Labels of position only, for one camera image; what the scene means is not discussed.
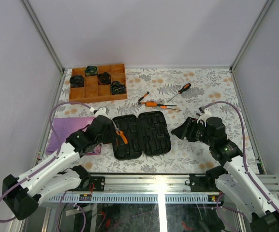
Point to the floral patterned table mat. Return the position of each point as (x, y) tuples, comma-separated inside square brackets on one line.
[(213, 87)]

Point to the purple folded cloth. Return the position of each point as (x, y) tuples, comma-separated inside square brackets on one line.
[(64, 127)]

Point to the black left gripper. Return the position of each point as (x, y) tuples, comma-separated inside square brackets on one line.
[(110, 141)]

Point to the black plastic tool case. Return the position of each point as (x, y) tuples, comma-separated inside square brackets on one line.
[(146, 133)]

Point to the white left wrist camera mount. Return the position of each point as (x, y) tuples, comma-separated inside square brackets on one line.
[(99, 112)]

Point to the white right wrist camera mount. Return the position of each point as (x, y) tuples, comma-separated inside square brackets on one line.
[(204, 115)]

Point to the black rolled tape right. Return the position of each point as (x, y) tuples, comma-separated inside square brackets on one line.
[(117, 87)]

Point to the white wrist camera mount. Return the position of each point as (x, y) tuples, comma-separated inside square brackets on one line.
[(99, 112), (204, 115)]

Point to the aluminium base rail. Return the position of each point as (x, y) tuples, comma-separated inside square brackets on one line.
[(139, 189)]

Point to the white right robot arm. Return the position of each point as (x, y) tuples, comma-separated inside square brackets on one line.
[(233, 177)]

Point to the orange handled pliers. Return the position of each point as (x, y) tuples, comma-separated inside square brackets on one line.
[(120, 133)]

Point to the black rolled tape left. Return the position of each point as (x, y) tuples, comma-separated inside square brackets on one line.
[(77, 81)]

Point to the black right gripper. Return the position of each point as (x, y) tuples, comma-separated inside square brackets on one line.
[(186, 129)]

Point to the thin orange precision screwdriver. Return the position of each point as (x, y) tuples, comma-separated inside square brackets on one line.
[(169, 108)]

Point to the black rolled tape top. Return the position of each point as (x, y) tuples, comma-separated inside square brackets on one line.
[(91, 70)]

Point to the orange wooden compartment tray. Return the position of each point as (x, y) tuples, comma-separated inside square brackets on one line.
[(94, 91)]

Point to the orange handled utility knife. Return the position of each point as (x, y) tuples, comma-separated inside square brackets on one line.
[(154, 104)]

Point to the large orange black screwdriver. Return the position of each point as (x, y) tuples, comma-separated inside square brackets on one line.
[(183, 89)]

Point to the black rolled tape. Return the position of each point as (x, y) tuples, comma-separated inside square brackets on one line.
[(104, 78), (117, 87), (77, 81), (91, 70)]

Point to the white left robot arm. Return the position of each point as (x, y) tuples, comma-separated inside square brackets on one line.
[(25, 193)]

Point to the small orange black screwdriver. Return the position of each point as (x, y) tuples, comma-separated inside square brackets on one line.
[(139, 101)]

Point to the black rolled tape middle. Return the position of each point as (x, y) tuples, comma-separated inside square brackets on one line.
[(104, 78)]

